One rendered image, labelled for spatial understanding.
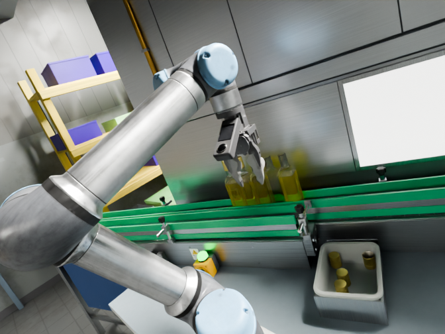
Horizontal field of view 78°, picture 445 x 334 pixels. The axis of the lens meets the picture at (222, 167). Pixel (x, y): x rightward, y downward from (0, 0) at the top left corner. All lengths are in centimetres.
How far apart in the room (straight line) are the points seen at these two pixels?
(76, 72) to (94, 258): 263
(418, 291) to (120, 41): 144
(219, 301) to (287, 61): 82
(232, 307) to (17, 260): 39
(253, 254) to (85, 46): 345
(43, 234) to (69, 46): 363
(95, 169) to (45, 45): 352
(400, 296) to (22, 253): 89
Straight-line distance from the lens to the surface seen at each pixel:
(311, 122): 108
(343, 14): 106
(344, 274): 95
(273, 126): 112
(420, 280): 102
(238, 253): 112
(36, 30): 396
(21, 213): 45
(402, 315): 93
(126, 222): 156
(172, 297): 68
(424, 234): 106
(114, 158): 43
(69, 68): 309
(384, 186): 107
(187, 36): 124
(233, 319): 61
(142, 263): 63
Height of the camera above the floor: 145
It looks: 17 degrees down
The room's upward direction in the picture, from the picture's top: 20 degrees counter-clockwise
